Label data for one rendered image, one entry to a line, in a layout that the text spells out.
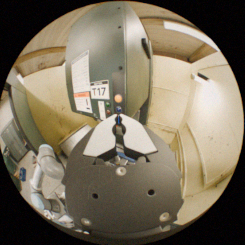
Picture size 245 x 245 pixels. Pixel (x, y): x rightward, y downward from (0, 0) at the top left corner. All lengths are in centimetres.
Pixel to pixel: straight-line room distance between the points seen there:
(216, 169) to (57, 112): 201
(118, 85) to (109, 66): 8
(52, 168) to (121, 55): 52
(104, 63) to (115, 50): 6
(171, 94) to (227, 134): 99
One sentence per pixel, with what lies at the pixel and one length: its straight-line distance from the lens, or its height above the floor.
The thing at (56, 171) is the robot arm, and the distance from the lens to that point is 41.
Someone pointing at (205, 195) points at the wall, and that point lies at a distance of 72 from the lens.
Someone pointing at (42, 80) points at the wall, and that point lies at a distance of 146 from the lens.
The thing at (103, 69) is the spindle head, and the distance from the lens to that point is 28.
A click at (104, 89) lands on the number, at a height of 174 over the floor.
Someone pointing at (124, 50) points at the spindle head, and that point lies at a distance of 25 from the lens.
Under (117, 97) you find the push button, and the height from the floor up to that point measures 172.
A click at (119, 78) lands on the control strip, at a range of 23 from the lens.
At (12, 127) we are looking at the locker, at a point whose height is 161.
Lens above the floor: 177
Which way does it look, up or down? 33 degrees down
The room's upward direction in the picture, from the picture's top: 1 degrees counter-clockwise
